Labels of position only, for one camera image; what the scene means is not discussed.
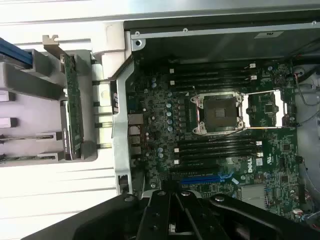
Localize blue expansion slot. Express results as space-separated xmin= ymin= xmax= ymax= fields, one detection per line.
xmin=179 ymin=175 xmax=227 ymax=186

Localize black RAM slot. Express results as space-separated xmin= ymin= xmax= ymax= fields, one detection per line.
xmin=174 ymin=152 xmax=263 ymax=165
xmin=174 ymin=69 xmax=251 ymax=80
xmin=168 ymin=63 xmax=257 ymax=75
xmin=168 ymin=74 xmax=258 ymax=86
xmin=174 ymin=80 xmax=247 ymax=91
xmin=173 ymin=141 xmax=263 ymax=154
xmin=178 ymin=147 xmax=258 ymax=159
xmin=178 ymin=136 xmax=258 ymax=147

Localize hard disk blue rails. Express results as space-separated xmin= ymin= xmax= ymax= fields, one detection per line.
xmin=0 ymin=37 xmax=35 ymax=72

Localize thin metal locking lever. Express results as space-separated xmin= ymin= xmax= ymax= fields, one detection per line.
xmin=216 ymin=125 xmax=300 ymax=138
xmin=194 ymin=96 xmax=203 ymax=132

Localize metal socket cover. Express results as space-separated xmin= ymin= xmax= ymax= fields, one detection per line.
xmin=243 ymin=89 xmax=289 ymax=130

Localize CPU socket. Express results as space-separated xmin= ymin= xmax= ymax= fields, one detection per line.
xmin=190 ymin=90 xmax=246 ymax=137

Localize open black PC case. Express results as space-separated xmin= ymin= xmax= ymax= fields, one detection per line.
xmin=91 ymin=18 xmax=320 ymax=240

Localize black wire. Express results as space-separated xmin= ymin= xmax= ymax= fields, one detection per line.
xmin=289 ymin=53 xmax=320 ymax=82

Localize graphics card with bracket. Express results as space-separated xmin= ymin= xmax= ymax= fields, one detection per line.
xmin=42 ymin=34 xmax=86 ymax=161

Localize black expansion slot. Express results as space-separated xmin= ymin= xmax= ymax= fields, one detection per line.
xmin=169 ymin=163 xmax=219 ymax=175

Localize grey chipset heatsink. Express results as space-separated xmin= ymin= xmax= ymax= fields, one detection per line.
xmin=240 ymin=184 xmax=266 ymax=202

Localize grey parts rack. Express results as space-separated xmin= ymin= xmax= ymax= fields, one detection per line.
xmin=0 ymin=48 xmax=99 ymax=168

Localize green motherboard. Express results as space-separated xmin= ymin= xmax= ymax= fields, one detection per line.
xmin=126 ymin=56 xmax=305 ymax=224

